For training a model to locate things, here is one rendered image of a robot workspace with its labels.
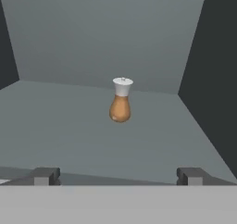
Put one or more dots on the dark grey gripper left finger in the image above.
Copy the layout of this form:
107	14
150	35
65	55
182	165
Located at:
46	174

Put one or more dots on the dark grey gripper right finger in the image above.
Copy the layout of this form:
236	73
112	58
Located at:
190	174

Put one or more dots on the brown shaker with white cap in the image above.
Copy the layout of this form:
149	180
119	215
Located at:
120	107

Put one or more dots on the grey open cabinet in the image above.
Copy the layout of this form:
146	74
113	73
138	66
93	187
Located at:
92	79

